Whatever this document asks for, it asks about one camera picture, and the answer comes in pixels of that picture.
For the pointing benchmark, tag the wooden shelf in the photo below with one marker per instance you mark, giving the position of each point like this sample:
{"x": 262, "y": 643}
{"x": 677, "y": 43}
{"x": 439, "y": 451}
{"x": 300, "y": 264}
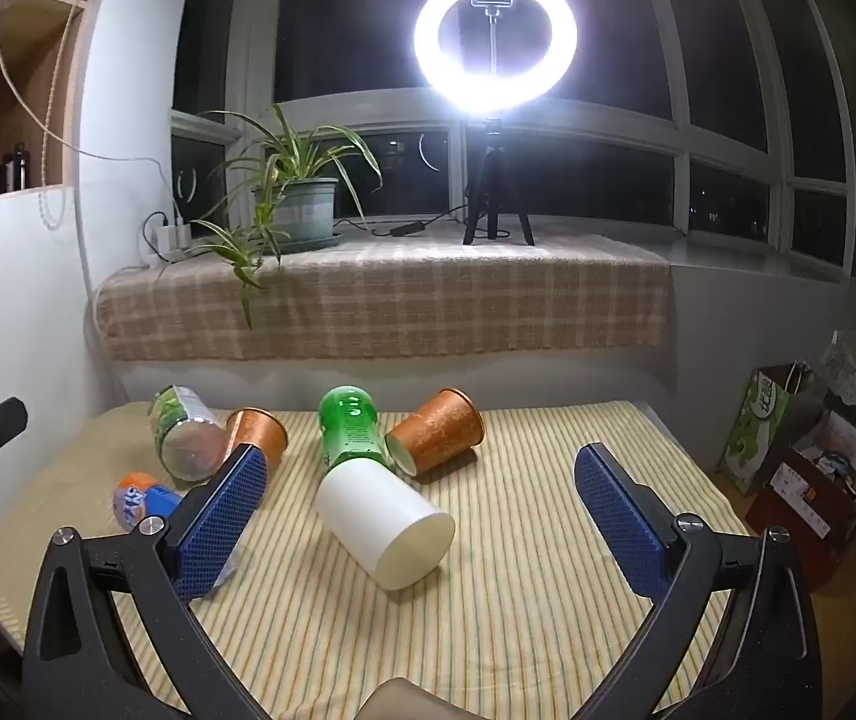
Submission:
{"x": 38, "y": 90}

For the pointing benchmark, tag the checkered beige cloth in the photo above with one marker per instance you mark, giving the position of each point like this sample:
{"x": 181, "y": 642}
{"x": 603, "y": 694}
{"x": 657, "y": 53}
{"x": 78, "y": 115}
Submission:
{"x": 435, "y": 300}

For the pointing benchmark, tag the white power strip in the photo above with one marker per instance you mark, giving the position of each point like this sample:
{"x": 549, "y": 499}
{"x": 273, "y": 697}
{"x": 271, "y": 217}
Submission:
{"x": 171, "y": 240}

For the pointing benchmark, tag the striped tablecloth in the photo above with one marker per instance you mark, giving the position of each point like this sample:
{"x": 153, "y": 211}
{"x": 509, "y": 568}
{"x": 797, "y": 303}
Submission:
{"x": 518, "y": 577}

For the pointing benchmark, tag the green plastic bottle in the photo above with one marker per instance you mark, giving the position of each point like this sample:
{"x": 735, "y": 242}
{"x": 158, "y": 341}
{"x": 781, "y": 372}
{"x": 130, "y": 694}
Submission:
{"x": 351, "y": 427}

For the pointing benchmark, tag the spider plant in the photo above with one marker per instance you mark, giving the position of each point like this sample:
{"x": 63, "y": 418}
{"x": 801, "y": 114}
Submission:
{"x": 278, "y": 165}

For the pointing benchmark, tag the clear bottle with green label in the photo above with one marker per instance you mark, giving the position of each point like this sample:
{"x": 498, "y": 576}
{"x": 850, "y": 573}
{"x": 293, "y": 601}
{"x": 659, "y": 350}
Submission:
{"x": 184, "y": 435}

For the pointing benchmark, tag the grey plant pot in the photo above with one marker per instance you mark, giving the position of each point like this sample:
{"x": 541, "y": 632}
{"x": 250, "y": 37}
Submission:
{"x": 308, "y": 210}

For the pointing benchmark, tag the orange paper cup right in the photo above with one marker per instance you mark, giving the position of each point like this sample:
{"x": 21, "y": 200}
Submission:
{"x": 435, "y": 431}

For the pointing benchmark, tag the orange paper cup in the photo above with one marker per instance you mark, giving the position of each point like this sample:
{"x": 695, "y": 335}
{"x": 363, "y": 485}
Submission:
{"x": 435, "y": 431}
{"x": 255, "y": 431}

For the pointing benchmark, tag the orange soda bottle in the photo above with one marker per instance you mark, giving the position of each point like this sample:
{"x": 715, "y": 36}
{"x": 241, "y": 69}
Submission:
{"x": 144, "y": 501}

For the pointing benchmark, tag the orange paper cup left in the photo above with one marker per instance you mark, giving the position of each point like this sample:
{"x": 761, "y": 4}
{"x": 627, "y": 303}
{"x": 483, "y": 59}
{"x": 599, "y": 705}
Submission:
{"x": 255, "y": 431}

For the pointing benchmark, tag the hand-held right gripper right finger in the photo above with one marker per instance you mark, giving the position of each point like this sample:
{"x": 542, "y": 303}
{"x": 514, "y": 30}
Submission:
{"x": 619, "y": 529}

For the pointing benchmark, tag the dark small bottle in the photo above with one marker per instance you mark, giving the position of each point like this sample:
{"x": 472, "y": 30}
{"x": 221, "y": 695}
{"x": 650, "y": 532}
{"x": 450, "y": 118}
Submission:
{"x": 14, "y": 169}

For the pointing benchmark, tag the black tripod stand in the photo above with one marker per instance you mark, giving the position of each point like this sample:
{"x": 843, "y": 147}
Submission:
{"x": 489, "y": 180}

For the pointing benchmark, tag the white cup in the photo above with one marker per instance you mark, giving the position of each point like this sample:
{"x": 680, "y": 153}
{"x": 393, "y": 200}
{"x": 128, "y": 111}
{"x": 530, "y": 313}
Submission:
{"x": 379, "y": 521}

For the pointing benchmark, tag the green pot saucer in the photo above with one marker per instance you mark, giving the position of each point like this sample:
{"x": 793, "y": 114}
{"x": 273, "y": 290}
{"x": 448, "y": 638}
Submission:
{"x": 315, "y": 243}

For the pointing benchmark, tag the green paper bag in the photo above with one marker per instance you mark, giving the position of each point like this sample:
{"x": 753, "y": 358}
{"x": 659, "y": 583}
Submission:
{"x": 762, "y": 427}

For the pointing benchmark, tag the red cardboard box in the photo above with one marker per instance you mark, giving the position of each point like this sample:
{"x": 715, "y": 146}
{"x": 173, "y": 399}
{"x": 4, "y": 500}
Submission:
{"x": 811, "y": 510}

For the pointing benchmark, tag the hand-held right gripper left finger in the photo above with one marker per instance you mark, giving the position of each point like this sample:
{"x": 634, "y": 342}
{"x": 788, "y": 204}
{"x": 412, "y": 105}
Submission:
{"x": 219, "y": 525}

